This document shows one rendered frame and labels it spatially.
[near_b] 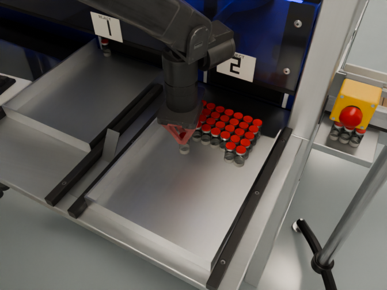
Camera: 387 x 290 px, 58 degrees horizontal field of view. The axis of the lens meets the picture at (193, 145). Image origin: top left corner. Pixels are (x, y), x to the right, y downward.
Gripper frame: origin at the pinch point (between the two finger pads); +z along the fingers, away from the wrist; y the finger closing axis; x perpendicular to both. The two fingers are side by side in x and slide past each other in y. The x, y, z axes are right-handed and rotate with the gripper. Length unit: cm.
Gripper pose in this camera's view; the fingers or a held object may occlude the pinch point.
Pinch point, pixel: (183, 137)
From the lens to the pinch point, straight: 69.1
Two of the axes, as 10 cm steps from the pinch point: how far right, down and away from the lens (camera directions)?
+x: -9.7, -1.7, 1.6
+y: 2.4, -7.2, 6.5
